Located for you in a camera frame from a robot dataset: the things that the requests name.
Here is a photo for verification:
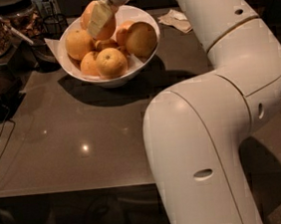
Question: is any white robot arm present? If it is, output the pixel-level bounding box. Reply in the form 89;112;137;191
143;0;281;224

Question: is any white ceramic bowl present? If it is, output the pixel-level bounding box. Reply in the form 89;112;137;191
60;5;160;89

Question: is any right large orange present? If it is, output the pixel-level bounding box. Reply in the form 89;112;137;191
125;22;157;58

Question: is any crumpled paper napkin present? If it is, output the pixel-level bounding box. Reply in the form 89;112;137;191
157;9;192;33

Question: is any black wire cup holder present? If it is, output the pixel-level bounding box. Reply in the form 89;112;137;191
31;13;69;73

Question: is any white handled utensil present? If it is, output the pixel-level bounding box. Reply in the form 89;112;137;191
0;20;34;46

